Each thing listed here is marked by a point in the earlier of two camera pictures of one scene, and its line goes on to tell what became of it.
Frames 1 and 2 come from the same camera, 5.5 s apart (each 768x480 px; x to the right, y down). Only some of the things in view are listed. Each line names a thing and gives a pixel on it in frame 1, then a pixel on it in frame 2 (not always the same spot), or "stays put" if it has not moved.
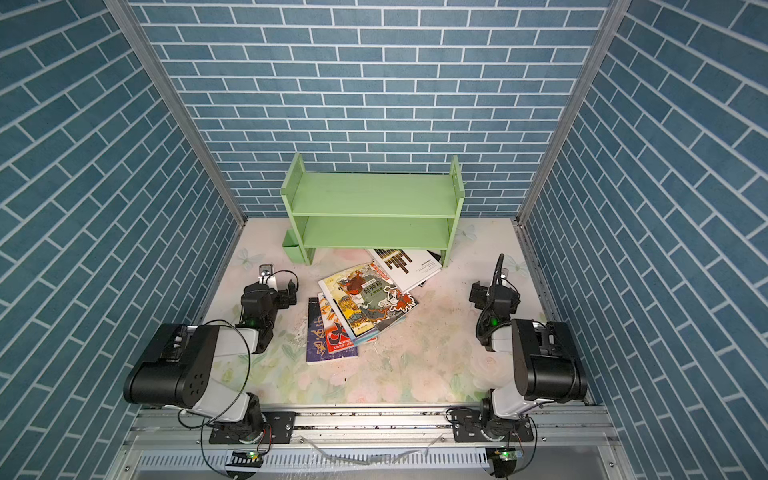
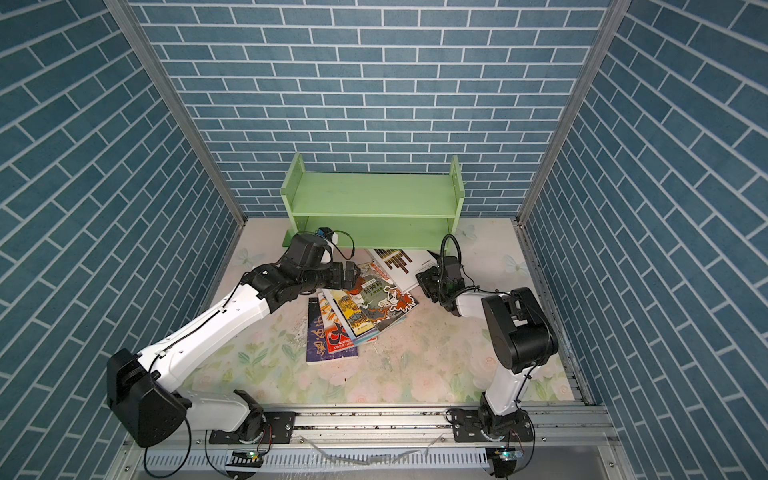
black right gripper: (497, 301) to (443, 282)
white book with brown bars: (407, 267) stays put
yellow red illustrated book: (338, 339) stays put
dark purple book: (317, 343) stays put
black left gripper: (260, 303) to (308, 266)
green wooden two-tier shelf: (370, 211) stays put
